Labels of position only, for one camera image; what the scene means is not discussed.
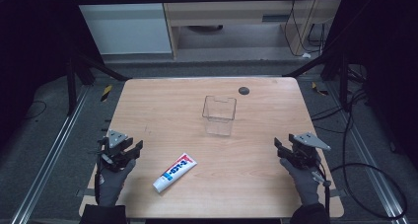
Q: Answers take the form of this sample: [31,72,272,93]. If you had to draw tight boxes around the person's left hand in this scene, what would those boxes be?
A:
[98,158,137,207]

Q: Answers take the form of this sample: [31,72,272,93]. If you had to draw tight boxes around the bundle of black floor cables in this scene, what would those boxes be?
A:
[310,87,370,134]

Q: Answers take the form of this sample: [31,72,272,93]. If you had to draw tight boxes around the thin black floor cable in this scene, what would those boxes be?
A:
[23,100,47,120]

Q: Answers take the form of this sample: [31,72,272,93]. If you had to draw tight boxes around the white cabinet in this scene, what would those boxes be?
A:
[70,0,174,56]

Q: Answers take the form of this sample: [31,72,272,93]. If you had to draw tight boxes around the person's right hand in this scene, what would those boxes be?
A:
[279,158,322,207]

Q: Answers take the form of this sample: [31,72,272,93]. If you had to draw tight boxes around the right hand-held gripper cable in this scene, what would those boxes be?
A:
[311,163,332,220]

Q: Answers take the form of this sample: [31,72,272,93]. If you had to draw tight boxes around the light wooden desk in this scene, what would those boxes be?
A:
[159,0,347,60]

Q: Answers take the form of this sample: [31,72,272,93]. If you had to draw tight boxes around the clear plastic box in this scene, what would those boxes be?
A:
[201,95,238,137]

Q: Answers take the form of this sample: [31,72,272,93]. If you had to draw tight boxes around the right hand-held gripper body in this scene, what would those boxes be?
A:
[283,131,332,171]

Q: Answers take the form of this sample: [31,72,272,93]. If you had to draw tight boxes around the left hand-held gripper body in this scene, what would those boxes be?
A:
[98,128,136,173]

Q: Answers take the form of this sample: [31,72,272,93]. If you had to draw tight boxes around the white toothpaste tube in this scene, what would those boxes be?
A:
[152,152,199,194]

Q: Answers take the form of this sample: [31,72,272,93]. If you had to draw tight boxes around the black hanging desk cables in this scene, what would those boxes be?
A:
[283,0,327,58]

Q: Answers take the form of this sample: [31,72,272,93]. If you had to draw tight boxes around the yellow and black tape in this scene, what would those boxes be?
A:
[311,81,329,97]
[100,84,113,103]

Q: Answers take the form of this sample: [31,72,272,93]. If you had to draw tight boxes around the aluminium floor rail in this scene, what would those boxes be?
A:
[326,81,412,224]
[9,85,92,224]

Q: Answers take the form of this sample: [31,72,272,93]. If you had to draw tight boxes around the black slanted frame strut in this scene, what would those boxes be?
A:
[66,49,131,117]
[283,50,350,112]

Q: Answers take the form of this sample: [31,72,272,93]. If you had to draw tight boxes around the black looped floor cable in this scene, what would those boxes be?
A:
[329,99,409,220]

